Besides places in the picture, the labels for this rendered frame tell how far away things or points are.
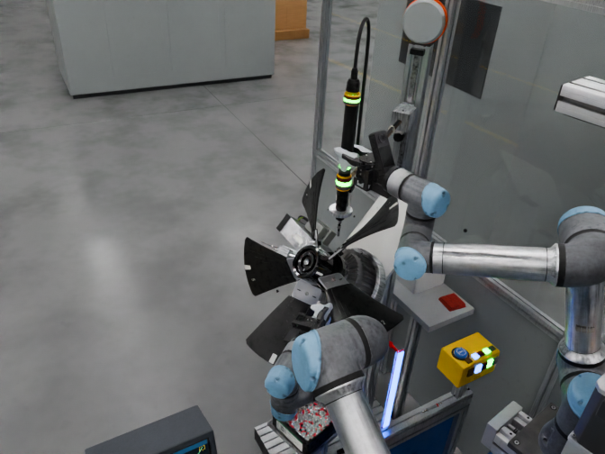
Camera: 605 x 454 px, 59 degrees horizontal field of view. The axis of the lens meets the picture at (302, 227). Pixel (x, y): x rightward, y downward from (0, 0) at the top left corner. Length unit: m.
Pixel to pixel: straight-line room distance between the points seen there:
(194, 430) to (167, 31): 6.04
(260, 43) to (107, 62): 1.93
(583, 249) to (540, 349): 0.97
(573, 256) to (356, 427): 0.58
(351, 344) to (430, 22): 1.29
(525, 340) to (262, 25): 5.86
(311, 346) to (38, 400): 2.22
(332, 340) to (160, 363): 2.11
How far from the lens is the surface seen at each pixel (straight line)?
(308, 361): 1.13
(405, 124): 2.08
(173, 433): 1.30
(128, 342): 3.33
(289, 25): 9.78
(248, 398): 2.96
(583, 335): 1.56
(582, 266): 1.28
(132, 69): 6.99
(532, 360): 2.26
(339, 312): 1.67
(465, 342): 1.83
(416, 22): 2.10
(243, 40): 7.31
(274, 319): 1.84
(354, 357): 1.17
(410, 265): 1.27
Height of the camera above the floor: 2.28
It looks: 33 degrees down
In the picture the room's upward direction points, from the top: 3 degrees clockwise
